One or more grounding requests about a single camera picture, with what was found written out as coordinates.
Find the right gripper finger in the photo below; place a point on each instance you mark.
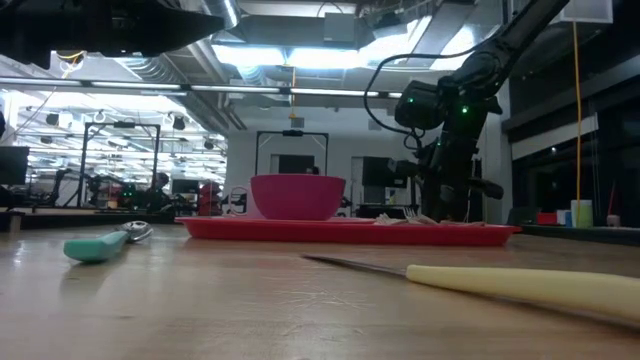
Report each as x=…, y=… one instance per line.
x=456, y=210
x=437, y=210

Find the beige cloth napkin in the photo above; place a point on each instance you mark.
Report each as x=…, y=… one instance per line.
x=450, y=222

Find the red plastic tray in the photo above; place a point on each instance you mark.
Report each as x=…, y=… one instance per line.
x=350, y=234

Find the magenta plastic bowl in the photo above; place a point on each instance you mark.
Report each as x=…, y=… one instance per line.
x=297, y=197

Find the lilac plastic mug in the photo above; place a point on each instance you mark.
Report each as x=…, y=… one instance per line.
x=252, y=211

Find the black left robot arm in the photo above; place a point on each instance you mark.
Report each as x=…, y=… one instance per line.
x=100, y=25

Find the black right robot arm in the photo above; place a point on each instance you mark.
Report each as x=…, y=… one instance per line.
x=515, y=35

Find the small red box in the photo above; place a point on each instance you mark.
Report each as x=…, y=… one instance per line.
x=547, y=219

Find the green and white cup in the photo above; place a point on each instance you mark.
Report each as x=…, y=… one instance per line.
x=582, y=215

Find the grey ceiling box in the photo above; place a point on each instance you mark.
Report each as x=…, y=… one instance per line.
x=340, y=27

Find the white ceiling box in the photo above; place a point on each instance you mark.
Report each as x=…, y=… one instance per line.
x=585, y=11

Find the red bulky object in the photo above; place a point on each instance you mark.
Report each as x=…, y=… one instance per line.
x=210, y=200

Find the person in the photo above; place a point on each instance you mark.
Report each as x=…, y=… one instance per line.
x=160, y=192

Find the long ceiling light bar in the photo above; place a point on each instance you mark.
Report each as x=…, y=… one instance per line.
x=150, y=85

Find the black monitor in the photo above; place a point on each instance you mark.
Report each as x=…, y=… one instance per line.
x=14, y=165

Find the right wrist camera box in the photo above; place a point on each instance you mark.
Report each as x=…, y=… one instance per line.
x=420, y=107

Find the black background rig frame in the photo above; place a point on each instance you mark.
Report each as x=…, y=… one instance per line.
x=124, y=125
x=292, y=133

